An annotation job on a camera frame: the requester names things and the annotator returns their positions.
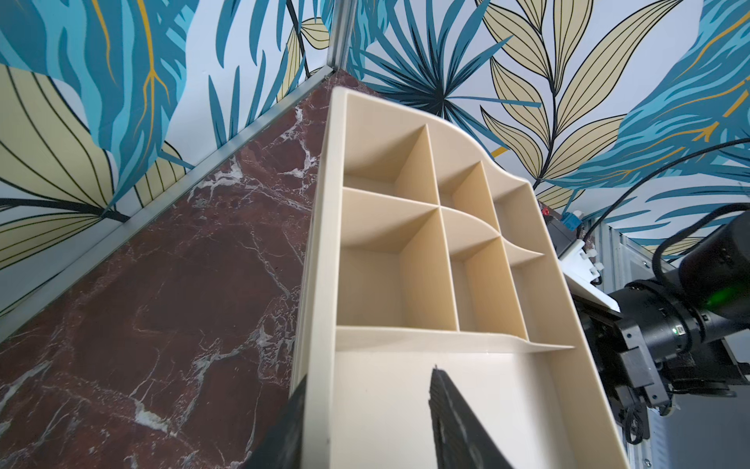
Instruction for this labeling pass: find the beige drawer organizer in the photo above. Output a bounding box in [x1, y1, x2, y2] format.
[292, 87, 628, 468]

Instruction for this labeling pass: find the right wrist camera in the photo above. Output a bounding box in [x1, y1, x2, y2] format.
[539, 202, 620, 313]

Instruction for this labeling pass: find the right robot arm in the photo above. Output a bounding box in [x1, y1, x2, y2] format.
[573, 202, 749, 445]

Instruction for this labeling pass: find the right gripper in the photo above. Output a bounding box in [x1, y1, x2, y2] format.
[576, 281, 703, 443]

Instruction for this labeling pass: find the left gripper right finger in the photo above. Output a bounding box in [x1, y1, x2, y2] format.
[429, 367, 512, 469]

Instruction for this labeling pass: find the right corner aluminium post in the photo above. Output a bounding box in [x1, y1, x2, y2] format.
[327, 0, 359, 70]

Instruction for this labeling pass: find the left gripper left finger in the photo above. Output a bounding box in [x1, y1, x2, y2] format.
[242, 376, 308, 469]

